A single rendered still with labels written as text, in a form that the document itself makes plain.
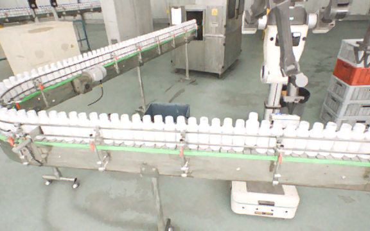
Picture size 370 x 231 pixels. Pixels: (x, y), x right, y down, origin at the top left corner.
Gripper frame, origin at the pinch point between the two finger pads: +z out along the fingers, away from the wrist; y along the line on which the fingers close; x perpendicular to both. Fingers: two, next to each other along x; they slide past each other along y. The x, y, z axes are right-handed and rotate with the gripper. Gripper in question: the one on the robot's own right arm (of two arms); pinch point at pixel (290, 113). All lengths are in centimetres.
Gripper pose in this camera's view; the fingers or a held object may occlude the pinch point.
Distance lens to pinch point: 131.3
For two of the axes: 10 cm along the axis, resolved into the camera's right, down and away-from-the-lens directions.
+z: -0.2, 9.9, 1.7
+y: 9.9, 0.4, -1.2
